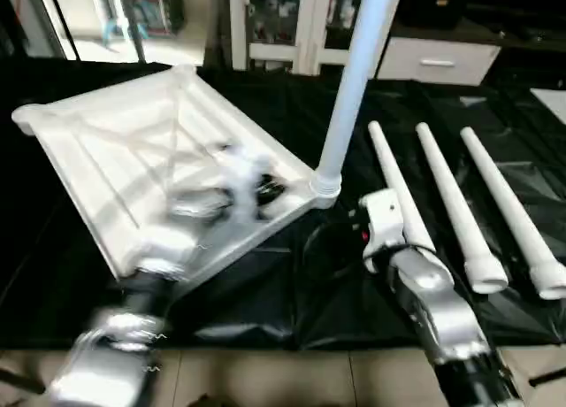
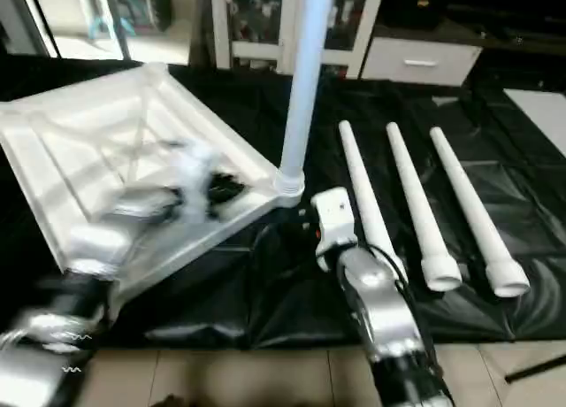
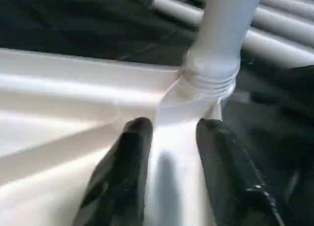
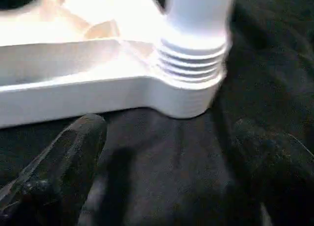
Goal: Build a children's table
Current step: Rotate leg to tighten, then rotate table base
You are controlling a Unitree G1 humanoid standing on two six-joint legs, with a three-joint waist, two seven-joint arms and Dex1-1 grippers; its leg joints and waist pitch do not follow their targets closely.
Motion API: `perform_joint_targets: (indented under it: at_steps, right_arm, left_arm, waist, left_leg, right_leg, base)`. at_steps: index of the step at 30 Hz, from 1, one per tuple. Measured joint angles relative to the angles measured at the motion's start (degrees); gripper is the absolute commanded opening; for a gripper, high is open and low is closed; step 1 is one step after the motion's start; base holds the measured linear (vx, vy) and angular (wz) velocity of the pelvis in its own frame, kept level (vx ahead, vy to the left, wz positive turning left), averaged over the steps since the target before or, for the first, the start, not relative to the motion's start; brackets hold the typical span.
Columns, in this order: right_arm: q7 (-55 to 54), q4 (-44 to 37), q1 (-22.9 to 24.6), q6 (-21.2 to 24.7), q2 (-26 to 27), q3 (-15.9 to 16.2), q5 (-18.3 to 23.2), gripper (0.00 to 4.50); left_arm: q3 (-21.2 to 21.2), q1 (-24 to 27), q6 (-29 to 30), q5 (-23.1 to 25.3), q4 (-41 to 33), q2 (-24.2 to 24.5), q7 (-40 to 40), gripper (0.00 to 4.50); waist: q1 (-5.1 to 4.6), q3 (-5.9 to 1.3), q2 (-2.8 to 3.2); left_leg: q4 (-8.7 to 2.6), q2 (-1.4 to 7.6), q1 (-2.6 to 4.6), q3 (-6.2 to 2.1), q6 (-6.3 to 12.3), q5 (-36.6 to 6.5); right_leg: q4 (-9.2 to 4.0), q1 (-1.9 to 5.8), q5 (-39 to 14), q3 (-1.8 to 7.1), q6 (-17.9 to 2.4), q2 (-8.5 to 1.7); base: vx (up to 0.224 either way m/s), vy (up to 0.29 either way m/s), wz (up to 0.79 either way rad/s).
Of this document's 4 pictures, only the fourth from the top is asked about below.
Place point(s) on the white plastic table top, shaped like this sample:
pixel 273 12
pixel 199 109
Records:
pixel 73 59

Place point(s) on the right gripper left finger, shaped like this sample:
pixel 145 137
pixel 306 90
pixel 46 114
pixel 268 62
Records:
pixel 49 182

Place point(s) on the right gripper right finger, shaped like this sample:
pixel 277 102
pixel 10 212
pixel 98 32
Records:
pixel 279 182

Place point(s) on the black work mat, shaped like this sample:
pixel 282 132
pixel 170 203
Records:
pixel 162 177

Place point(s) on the white plastic table leg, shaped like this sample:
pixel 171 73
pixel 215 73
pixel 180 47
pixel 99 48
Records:
pixel 196 34

